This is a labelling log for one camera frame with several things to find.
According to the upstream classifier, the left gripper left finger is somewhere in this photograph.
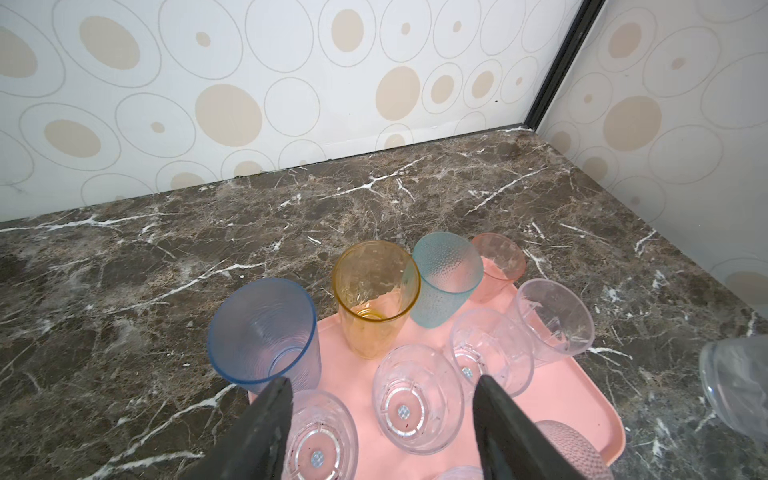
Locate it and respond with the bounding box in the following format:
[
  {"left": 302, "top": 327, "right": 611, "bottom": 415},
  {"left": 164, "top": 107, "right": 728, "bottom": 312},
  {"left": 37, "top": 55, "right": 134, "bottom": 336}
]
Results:
[{"left": 182, "top": 377, "right": 293, "bottom": 479}]

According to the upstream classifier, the small clear cup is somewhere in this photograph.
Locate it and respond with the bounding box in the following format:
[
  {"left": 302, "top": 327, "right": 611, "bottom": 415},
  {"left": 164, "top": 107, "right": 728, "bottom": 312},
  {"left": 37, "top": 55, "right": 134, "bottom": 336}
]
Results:
[{"left": 699, "top": 335, "right": 767, "bottom": 442}]

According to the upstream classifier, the clear faceted glass front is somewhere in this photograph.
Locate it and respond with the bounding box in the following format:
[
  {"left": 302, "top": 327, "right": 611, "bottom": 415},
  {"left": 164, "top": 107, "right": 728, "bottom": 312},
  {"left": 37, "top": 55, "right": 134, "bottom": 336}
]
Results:
[{"left": 372, "top": 344, "right": 465, "bottom": 456}]

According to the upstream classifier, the grey frosted tumbler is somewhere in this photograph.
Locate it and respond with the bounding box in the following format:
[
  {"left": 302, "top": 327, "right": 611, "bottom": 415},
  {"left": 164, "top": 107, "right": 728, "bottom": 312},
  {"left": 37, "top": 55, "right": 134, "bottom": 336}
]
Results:
[{"left": 207, "top": 278, "right": 322, "bottom": 395}]

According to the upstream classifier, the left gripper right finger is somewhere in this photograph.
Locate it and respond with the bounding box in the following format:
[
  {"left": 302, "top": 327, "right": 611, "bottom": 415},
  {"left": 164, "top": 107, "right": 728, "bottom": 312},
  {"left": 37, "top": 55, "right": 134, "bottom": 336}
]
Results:
[{"left": 472, "top": 375, "right": 582, "bottom": 479}]

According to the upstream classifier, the green frosted tumbler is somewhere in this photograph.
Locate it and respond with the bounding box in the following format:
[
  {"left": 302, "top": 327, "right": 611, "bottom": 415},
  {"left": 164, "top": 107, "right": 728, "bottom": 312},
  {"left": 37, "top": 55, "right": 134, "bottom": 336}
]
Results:
[{"left": 411, "top": 232, "right": 484, "bottom": 329}]

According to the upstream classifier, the clear faceted glass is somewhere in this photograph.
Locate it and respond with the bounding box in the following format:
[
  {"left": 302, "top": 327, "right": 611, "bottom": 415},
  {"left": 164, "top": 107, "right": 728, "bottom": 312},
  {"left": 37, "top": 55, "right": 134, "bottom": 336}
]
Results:
[
  {"left": 372, "top": 344, "right": 465, "bottom": 456},
  {"left": 281, "top": 390, "right": 359, "bottom": 479}
]

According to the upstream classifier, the frosted white cup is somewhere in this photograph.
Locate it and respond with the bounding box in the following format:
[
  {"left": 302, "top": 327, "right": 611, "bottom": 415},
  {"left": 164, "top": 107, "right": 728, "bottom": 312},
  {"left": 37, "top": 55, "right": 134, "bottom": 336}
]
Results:
[{"left": 535, "top": 420, "right": 614, "bottom": 480}]

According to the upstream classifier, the pink transparent cup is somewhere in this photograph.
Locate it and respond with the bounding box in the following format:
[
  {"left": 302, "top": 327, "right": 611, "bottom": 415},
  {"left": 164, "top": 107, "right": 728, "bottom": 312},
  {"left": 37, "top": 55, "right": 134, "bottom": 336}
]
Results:
[{"left": 471, "top": 232, "right": 526, "bottom": 303}]

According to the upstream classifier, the black frame post right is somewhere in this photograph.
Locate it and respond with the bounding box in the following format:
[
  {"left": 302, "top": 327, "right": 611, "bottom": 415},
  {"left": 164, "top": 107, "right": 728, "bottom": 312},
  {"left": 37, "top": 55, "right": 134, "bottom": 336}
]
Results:
[{"left": 524, "top": 0, "right": 605, "bottom": 130}]

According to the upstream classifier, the yellow transparent tumbler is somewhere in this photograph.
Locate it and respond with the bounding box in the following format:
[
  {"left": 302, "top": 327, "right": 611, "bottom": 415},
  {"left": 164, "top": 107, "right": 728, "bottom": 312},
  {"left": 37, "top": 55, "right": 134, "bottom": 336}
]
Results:
[{"left": 332, "top": 240, "right": 421, "bottom": 359}]

